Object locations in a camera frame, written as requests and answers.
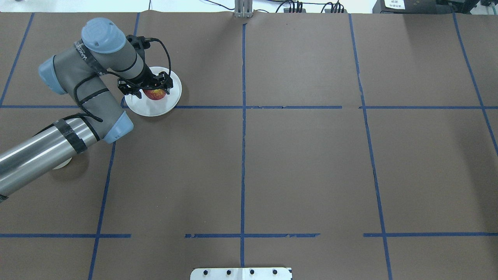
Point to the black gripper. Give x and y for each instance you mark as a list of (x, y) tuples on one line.
[(148, 78)]

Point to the red yellow apple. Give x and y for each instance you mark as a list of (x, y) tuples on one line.
[(156, 94)]

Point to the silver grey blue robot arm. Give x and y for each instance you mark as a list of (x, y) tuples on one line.
[(103, 49)]

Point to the white round plate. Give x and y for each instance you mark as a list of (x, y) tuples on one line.
[(151, 108)]

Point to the white bowl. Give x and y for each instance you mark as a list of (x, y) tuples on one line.
[(63, 164)]

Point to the black box with label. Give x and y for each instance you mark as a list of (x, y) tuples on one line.
[(410, 7)]

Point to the aluminium frame post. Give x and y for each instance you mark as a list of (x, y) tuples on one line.
[(243, 8)]

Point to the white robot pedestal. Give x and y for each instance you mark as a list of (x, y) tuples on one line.
[(263, 273)]

